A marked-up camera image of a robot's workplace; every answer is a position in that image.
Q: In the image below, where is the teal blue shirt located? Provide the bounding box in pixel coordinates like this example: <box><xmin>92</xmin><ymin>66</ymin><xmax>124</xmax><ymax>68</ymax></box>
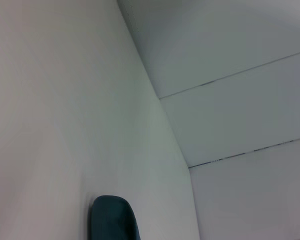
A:
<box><xmin>89</xmin><ymin>195</ymin><xmax>142</xmax><ymax>240</ymax></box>

